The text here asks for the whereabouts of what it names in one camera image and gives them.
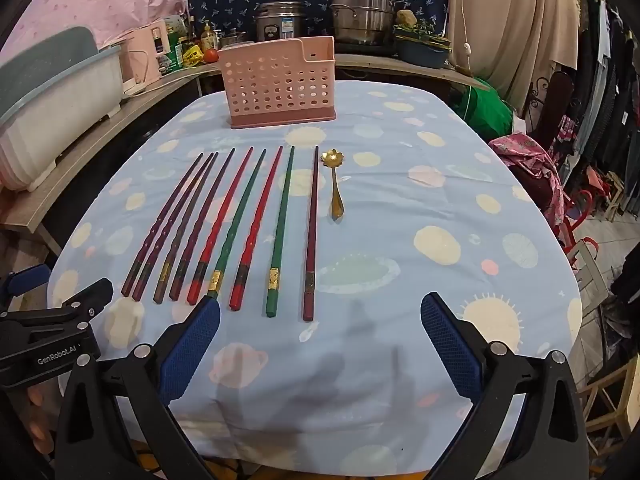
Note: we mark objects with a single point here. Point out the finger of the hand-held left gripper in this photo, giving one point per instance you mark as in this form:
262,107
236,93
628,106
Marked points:
90,297
17,284

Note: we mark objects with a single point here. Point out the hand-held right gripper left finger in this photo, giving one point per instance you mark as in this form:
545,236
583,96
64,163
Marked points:
192,350

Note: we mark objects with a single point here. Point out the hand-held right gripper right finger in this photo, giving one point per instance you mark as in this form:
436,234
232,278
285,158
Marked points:
447,340

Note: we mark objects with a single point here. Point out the red chopstick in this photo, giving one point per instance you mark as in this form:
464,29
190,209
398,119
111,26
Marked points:
224,220
260,220

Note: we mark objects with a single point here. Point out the green chopstick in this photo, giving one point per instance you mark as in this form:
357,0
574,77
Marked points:
239,220
283,220

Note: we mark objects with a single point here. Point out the pink perforated utensil holder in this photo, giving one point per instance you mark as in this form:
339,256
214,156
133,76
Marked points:
280,80

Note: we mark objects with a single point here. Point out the person's left hand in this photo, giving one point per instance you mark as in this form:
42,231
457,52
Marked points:
37,430

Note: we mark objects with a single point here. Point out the wooden side counter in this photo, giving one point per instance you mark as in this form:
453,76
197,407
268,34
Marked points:
75,175

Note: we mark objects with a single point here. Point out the blue planet print tablecloth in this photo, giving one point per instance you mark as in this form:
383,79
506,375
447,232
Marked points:
375,240

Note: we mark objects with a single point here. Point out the gold flower spoon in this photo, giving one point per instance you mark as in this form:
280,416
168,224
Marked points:
336,195

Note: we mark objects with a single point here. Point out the pink floral cloth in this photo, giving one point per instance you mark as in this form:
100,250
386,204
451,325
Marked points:
530,160

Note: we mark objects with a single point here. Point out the green bag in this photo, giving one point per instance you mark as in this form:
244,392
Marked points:
487,107

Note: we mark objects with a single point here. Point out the pink electric kettle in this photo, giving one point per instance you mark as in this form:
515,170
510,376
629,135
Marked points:
142,55

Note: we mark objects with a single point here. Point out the green can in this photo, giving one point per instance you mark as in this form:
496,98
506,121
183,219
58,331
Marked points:
172,55

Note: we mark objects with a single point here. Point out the yellow packet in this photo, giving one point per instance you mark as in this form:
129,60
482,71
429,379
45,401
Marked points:
192,55

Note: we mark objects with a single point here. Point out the dark wooden chair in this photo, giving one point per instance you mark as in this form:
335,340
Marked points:
555,95

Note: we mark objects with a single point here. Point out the red tomato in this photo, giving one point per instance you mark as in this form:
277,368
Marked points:
211,56

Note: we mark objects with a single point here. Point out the white jar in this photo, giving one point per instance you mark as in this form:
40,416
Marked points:
175,25

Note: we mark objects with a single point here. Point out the wooden kitchen counter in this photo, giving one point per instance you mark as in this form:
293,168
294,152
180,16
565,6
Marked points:
380,62

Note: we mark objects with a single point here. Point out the yellow oil bottle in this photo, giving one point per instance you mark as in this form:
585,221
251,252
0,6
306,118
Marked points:
209,37

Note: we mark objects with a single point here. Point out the stack of blue basins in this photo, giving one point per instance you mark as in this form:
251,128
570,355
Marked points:
420,55

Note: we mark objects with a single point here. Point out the dark sauce bottle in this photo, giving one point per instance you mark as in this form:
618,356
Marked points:
192,30

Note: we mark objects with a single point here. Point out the small pot with glass lid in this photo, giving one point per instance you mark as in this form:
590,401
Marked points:
232,40

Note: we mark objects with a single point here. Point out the pink dotted curtain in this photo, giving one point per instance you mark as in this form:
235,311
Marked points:
100,0

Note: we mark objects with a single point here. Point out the row of hanging clothes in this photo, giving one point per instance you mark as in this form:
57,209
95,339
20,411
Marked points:
605,85

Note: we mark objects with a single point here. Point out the green leafy vegetables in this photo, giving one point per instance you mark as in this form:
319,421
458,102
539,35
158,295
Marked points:
425,32

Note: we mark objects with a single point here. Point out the brown root vegetable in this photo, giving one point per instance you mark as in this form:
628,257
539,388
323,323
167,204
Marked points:
406,18

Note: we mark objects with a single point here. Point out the beige curtain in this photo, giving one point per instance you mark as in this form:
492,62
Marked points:
515,20

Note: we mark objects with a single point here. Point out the steel rice cooker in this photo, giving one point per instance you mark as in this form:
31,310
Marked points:
280,20

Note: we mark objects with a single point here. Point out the steel steamer pot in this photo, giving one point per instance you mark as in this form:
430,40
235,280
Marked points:
362,10

